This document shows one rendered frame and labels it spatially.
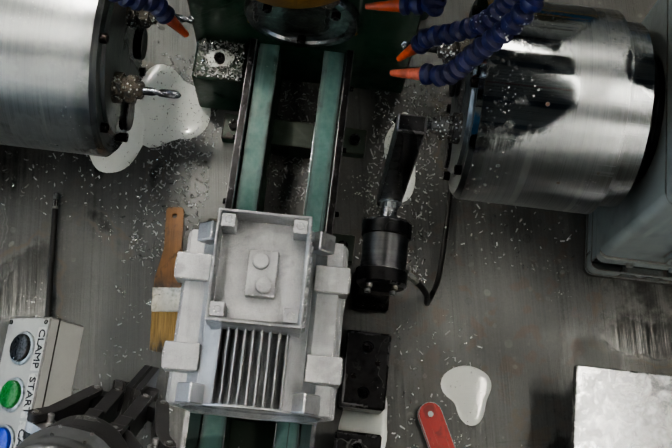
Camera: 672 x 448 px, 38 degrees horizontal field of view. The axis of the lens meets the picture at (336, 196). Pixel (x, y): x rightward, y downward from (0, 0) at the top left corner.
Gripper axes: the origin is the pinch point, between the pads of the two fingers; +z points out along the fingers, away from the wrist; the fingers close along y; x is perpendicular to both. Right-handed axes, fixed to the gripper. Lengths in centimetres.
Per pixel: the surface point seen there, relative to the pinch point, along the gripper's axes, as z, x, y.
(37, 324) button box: 12.1, 0.1, 14.8
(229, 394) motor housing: 7.9, 1.2, -7.6
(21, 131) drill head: 21.6, -18.8, 23.8
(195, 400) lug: 9.3, 3.2, -4.1
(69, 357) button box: 12.7, 3.1, 10.9
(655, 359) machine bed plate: 45, -4, -61
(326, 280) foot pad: 17.2, -10.8, -14.6
